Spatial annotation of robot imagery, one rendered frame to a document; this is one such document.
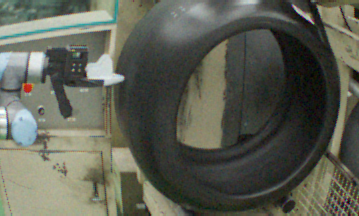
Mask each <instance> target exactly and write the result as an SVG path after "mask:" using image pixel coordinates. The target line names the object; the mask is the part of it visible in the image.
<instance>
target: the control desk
mask: <svg viewBox="0 0 359 216"><path fill-rule="evenodd" d="M116 30H117V25H116V23H108V24H99V25H91V26H84V27H77V28H70V29H63V30H57V31H51V32H41V33H35V34H29V35H24V36H18V37H13V38H7V39H2V40H0V53H4V52H5V53H9V52H12V53H13V52H16V53H17V52H20V53H22V52H24V53H27V52H29V53H32V52H34V53H37V52H39V53H42V52H43V53H44V55H45V53H46V50H47V46H52V47H55V48H58V47H60V48H63V47H66V46H68V45H69V44H71V45H75V44H77V45H81V44H83V45H86V47H88V49H87V51H89V53H88V63H87V65H88V64H89V63H97V61H98V60H99V59H100V58H101V56H102V55H103V54H106V55H110V56H109V57H110V59H112V68H113V56H114V51H115V41H116ZM21 86H22V89H21V100H20V101H21V102H22V104H24V105H25V107H26V108H27V110H29V111H30V113H31V114H32V115H33V118H34V120H35V123H36V124H37V134H36V135H37V136H36V139H35V141H34V142H33V143H32V144H31V145H30V146H28V147H27V146H25V147H22V146H20V145H19V144H18V143H16V142H15V140H0V197H1V200H2V203H3V209H4V212H5V214H6V216H117V208H116V199H115V190H114V180H113V168H112V162H113V157H112V139H111V111H112V85H108V86H105V87H94V88H89V87H78V88H75V87H70V86H65V85H63V87H64V90H65V91H66V92H65V93H66V95H67V99H68V100H70V102H71V105H72V109H73V111H72V116H70V117H69V118H67V119H64V118H63V115H61V113H60V112H59V106H58V105H59V104H58V101H57V99H56V96H55V92H54V89H53V87H52V84H51V80H50V76H48V75H46V82H45V84H41V82H40V83H39V84H27V83H25V84H21Z"/></svg>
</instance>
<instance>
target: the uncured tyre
mask: <svg viewBox="0 0 359 216"><path fill-rule="evenodd" d="M182 5H184V6H187V7H188V9H187V10H186V11H184V12H182V14H180V15H179V16H177V17H176V18H175V19H173V18H172V17H169V14H171V13H172V12H173V11H175V10H176V9H178V8H179V7H180V6H182ZM292 5H293V6H295V7H297V8H298V9H300V8H299V7H298V6H296V5H295V4H293V3H292V2H290V1H288V0H162V1H160V3H157V4H156V5H155V6H154V7H153V8H152V9H150V10H149V11H148V12H147V13H146V15H144V17H143V18H141V20H140V21H139V22H138V23H137V24H136V26H135V28H134V29H133V30H132V32H131V34H130V35H129V37H128V38H127V40H126V42H125V44H124V46H123V49H122V50H121V53H120V56H119V59H118V62H117V66H116V71H115V74H116V75H117V74H119V75H122V74H123V76H124V77H125V79H124V83H123V89H122V88H121V86H120V82H121V81H120V82H118V83H116V84H114V93H113V101H114V108H115V113H116V116H117V120H118V123H119V128H120V130H121V133H122V135H123V136H124V139H125V141H126V143H127V145H128V147H129V149H130V152H131V154H132V155H133V158H134V160H135V163H136V165H137V167H138V168H139V170H140V172H141V173H142V174H143V176H144V177H145V179H147V180H148V182H149V183H150V184H151V186H152V187H153V188H155V189H156V190H157V191H158V192H160V193H161V195H163V196H165V197H166V198H168V199H169V200H171V201H172V202H175V203H176V204H177V205H180V206H182V207H184V208H186V209H189V210H191V211H195V212H197V213H202V214H207V215H215V216H229V215H239V214H243V213H249V212H253V211H256V210H259V209H261V208H264V207H266V206H269V205H271V204H273V203H274V202H277V201H278V200H280V199H281V198H282V197H284V196H286V195H287V194H289V193H290V192H291V191H292V190H293V189H295V188H296V187H297V186H298V185H299V184H301V183H302V182H303V180H304V179H306V178H307V177H308V175H309V174H310V173H311V172H312V170H314V168H315V167H316V166H317V164H318V162H319V161H320V159H321V158H322V156H323V155H324V153H325V151H326V150H327V148H328V145H329V143H330V141H331V139H332V136H333V133H334V131H335V127H336V124H337V119H338V117H339V111H340V103H341V98H340V96H341V83H340V75H339V69H338V66H337V62H336V58H335V56H334V52H333V51H332V48H331V46H330V44H329V42H328V40H327V38H326V37H325V35H324V34H323V32H322V31H321V29H320V28H319V27H318V26H317V24H315V22H314V21H313V20H312V19H311V20H312V21H313V23H314V24H313V23H311V22H310V21H309V20H307V19H306V18H304V17H303V16H302V15H301V14H299V13H297V11H296V10H295V8H294V7H293V6H292ZM300 10H301V9H300ZM301 11H302V12H304V11H303V10H301ZM304 13H305V12H304ZM305 14H306V13H305ZM257 29H258V30H260V29H264V30H268V29H269V30H270V32H271V33H272V35H273V37H275V39H276V41H277V42H278V45H279V48H280V51H281V54H282V58H283V62H284V76H285V78H284V83H283V84H284V86H283V89H282V94H281V96H280V100H279V102H278V105H277V106H276V109H275V111H273V114H272V115H271V117H270V118H269V119H268V120H267V122H266V123H265V124H264V126H263V127H261V128H260V130H258V131H257V132H256V133H255V134H254V135H252V136H251V137H250V138H248V139H246V140H243V141H241V142H239V143H236V144H234V145H230V146H228V147H225V148H220V149H204V148H199V147H195V146H188V145H187V144H184V143H182V142H180V141H178V140H177V117H178V110H179V106H180V102H181V99H182V96H183V93H184V91H185V88H186V86H187V84H188V81H189V79H190V77H191V75H192V73H193V72H194V70H196V68H197V67H198V65H199V63H200V62H201V61H202V60H203V59H204V58H205V57H206V56H207V54H208V53H209V52H210V51H212V50H213V49H214V48H215V47H217V46H218V45H219V44H220V43H222V42H224V40H225V41H226V40H227V39H228V38H231V37H232V36H236V35H237V34H240V33H242V32H243V33H244V32H246V31H251V30H253V31H254V30H257Z"/></svg>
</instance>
